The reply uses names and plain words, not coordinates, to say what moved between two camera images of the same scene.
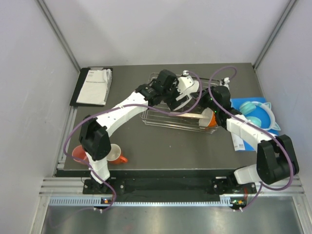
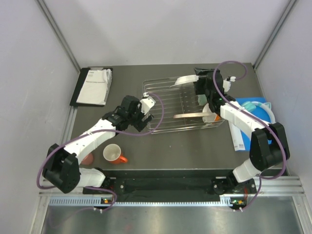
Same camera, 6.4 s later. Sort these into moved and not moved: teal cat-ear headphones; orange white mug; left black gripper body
Moved: left black gripper body
Not moved: teal cat-ear headphones; orange white mug
